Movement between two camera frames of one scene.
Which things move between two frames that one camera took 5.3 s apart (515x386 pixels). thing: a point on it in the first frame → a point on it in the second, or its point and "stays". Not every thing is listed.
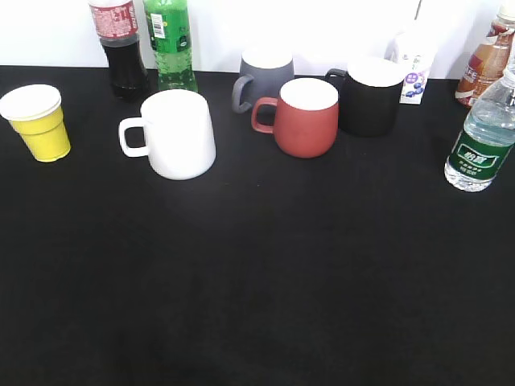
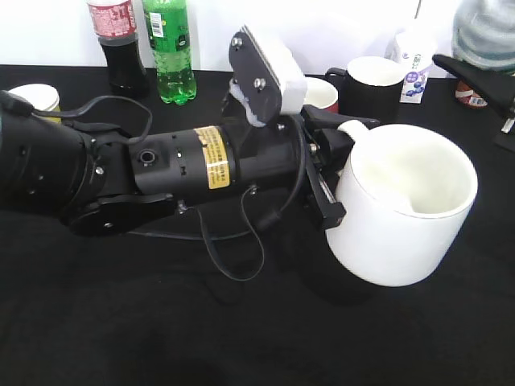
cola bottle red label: [116, 23] stays
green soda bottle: [169, 27] stays
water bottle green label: [487, 138] → [483, 33]
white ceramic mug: [179, 133] → [407, 192]
